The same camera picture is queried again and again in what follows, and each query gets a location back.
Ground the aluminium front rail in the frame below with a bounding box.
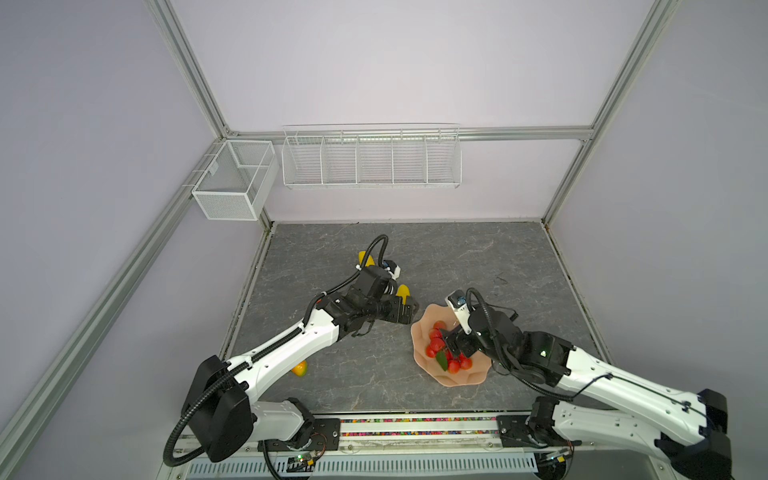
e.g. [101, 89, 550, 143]
[155, 410, 667, 460]

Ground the yellow fake fruit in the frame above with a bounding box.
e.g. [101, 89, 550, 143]
[358, 251, 375, 268]
[396, 285, 411, 305]

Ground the pink scalloped fruit bowl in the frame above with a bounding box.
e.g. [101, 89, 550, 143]
[411, 304, 491, 387]

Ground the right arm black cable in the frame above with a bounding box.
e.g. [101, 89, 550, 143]
[464, 287, 613, 403]

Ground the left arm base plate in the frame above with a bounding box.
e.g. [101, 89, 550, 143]
[264, 417, 341, 452]

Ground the mango red green front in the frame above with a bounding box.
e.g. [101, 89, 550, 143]
[292, 361, 308, 377]

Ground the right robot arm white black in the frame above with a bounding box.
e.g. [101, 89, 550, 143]
[444, 298, 733, 479]

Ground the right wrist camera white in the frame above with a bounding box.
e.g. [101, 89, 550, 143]
[446, 289, 472, 335]

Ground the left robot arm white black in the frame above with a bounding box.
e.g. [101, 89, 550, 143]
[163, 260, 418, 466]

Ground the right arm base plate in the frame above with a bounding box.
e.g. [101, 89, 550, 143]
[496, 414, 569, 449]

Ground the white vented strip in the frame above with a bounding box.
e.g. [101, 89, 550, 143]
[182, 452, 538, 479]

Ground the long white wire basket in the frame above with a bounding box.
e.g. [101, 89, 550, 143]
[282, 123, 463, 189]

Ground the small white mesh basket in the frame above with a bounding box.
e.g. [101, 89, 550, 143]
[192, 140, 279, 221]

